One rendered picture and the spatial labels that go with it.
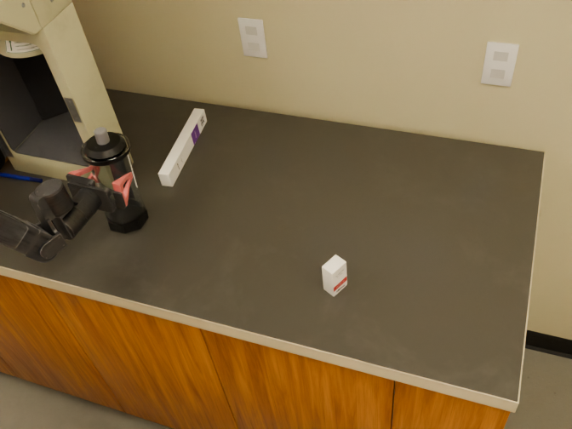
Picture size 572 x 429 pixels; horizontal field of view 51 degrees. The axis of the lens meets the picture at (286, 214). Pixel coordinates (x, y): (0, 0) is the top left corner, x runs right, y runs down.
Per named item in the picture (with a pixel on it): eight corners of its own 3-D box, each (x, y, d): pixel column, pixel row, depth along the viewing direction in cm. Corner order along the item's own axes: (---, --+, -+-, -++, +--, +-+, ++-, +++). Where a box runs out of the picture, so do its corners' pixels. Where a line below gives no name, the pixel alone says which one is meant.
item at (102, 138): (101, 139, 140) (94, 115, 136) (135, 145, 138) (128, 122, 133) (78, 163, 134) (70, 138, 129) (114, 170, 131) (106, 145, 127)
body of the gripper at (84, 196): (71, 177, 133) (51, 198, 129) (111, 185, 131) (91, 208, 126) (79, 198, 138) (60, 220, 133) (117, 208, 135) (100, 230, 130)
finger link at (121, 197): (109, 158, 137) (86, 184, 131) (136, 164, 135) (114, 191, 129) (117, 180, 142) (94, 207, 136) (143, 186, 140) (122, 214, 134)
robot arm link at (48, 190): (25, 247, 127) (45, 262, 122) (-3, 206, 120) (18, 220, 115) (71, 214, 133) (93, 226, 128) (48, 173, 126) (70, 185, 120)
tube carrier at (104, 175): (119, 197, 154) (97, 128, 139) (157, 206, 151) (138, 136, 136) (96, 225, 147) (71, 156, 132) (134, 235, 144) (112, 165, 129)
